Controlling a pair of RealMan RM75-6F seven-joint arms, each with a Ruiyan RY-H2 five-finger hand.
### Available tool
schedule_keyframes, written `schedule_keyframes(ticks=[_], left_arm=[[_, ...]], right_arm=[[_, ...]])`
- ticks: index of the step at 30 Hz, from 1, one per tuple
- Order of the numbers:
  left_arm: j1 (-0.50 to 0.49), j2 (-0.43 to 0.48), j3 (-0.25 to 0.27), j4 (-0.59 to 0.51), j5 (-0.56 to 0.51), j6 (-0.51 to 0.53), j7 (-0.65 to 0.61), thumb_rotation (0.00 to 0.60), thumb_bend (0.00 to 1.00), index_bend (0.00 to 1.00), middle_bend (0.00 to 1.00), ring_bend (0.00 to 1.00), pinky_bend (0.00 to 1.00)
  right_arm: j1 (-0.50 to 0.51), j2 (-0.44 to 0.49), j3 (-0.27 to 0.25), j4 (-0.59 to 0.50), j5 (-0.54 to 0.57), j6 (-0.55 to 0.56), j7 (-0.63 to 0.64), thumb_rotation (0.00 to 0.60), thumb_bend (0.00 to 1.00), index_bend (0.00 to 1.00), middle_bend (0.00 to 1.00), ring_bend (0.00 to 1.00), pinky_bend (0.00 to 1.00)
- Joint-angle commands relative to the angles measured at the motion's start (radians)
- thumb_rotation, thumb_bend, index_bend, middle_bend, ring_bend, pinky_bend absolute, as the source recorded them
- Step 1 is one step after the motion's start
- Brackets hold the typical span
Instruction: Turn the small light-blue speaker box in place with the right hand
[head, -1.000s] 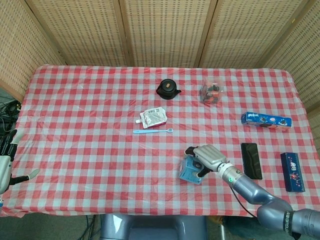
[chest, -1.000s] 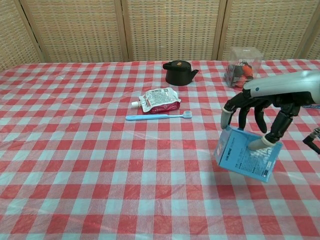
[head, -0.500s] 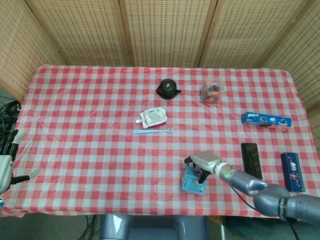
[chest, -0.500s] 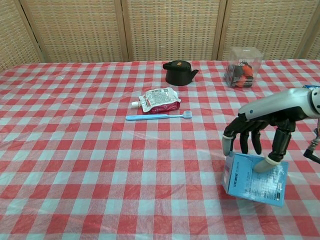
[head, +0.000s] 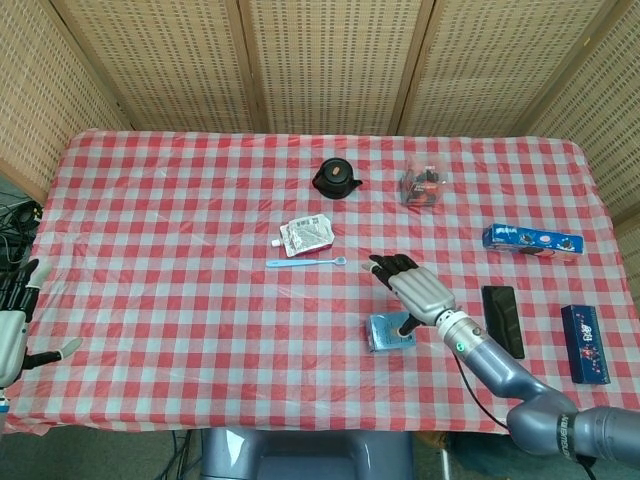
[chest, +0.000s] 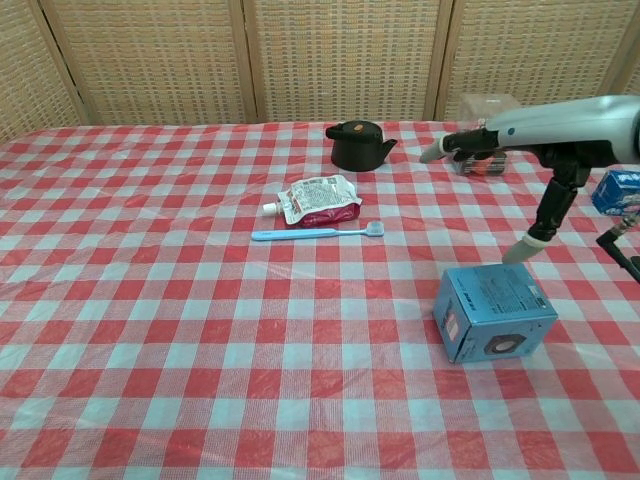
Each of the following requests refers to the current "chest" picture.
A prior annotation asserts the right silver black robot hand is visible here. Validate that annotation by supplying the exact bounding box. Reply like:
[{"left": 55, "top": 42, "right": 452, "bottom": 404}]
[{"left": 418, "top": 93, "right": 640, "bottom": 265}]

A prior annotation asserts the light blue speaker box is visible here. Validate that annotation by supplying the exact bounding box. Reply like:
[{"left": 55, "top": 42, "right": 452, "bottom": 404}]
[{"left": 432, "top": 262, "right": 559, "bottom": 366}]

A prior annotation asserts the dark blue printed box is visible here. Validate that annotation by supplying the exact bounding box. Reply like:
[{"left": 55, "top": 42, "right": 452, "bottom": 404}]
[{"left": 590, "top": 169, "right": 640, "bottom": 218}]

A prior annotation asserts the clear plastic snack box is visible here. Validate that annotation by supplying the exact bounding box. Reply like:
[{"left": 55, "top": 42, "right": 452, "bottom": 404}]
[{"left": 451, "top": 92, "right": 524, "bottom": 178}]

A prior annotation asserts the red white checkered tablecloth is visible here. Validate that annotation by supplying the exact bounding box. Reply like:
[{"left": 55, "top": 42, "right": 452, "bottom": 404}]
[{"left": 0, "top": 117, "right": 640, "bottom": 480}]

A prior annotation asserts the woven bamboo screen panel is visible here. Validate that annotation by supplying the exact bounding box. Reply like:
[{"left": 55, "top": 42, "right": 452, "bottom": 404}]
[
  {"left": 242, "top": 0, "right": 454, "bottom": 123},
  {"left": 0, "top": 0, "right": 90, "bottom": 145},
  {"left": 597, "top": 19, "right": 640, "bottom": 101},
  {"left": 433, "top": 0, "right": 632, "bottom": 122},
  {"left": 38, "top": 0, "right": 259, "bottom": 126}
]

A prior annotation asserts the black teapot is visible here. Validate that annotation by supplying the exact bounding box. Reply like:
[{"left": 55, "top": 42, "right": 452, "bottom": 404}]
[{"left": 325, "top": 120, "right": 399, "bottom": 173}]

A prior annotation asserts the red white spout pouch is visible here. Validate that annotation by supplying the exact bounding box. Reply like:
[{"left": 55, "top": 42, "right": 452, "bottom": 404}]
[{"left": 262, "top": 175, "right": 364, "bottom": 229}]

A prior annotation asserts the light blue toothbrush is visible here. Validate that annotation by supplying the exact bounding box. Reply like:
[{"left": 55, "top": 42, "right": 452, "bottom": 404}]
[{"left": 250, "top": 220, "right": 386, "bottom": 243}]

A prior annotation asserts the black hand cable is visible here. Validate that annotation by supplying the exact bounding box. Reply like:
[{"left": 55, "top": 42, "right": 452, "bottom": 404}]
[{"left": 595, "top": 208, "right": 640, "bottom": 282}]

